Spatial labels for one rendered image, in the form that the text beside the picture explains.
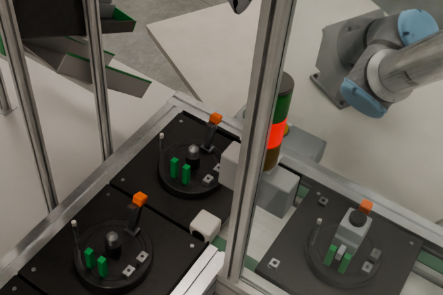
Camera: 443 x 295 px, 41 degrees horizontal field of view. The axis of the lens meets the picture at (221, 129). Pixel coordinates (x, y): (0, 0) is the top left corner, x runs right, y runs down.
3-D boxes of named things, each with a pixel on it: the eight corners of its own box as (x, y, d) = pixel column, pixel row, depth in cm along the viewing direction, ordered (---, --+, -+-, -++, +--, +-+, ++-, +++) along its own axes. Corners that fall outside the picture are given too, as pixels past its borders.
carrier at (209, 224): (178, 118, 133) (179, 78, 124) (270, 167, 126) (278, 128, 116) (109, 187, 119) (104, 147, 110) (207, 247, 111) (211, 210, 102)
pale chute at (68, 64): (103, 69, 137) (113, 53, 136) (142, 99, 132) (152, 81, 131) (14, 39, 112) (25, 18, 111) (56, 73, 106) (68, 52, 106)
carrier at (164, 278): (107, 189, 119) (103, 149, 110) (206, 249, 111) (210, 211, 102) (18, 278, 104) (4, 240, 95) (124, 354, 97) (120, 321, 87)
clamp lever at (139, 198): (131, 223, 108) (140, 190, 105) (140, 228, 108) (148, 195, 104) (118, 232, 105) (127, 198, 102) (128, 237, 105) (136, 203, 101)
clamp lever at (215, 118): (205, 142, 123) (215, 110, 119) (213, 146, 122) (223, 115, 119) (196, 147, 120) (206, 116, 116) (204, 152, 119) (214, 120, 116)
